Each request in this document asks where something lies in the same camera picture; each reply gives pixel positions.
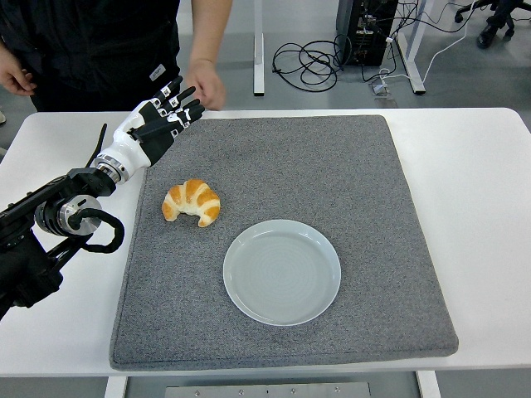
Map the white cable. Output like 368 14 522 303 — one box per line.
379 0 478 82

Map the person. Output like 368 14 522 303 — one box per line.
0 0 234 112

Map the coiled black floor cable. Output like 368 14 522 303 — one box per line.
272 35 345 92

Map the person's right hand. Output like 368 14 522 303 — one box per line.
0 41 37 97

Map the grey fabric mat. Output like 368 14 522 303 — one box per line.
108 114 460 371

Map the person's left hand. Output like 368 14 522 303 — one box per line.
182 57 227 111

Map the slim white desk leg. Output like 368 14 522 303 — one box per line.
252 0 266 98

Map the golden croissant bread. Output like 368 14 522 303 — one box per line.
161 178 222 228

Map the pale grey round plate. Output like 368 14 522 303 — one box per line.
222 219 343 327

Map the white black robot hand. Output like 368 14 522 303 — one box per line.
100 75 207 178

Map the white desk leg with foot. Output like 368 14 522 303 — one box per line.
396 0 427 95

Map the metal floor socket box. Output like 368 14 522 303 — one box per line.
368 80 395 100

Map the white table leg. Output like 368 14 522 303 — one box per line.
104 376 128 398
417 371 441 398

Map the black computer tower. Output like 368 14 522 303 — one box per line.
334 0 399 68

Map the grey metal plate with screws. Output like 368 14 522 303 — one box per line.
164 381 373 398

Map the black office chair base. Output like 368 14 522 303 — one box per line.
454 0 528 50

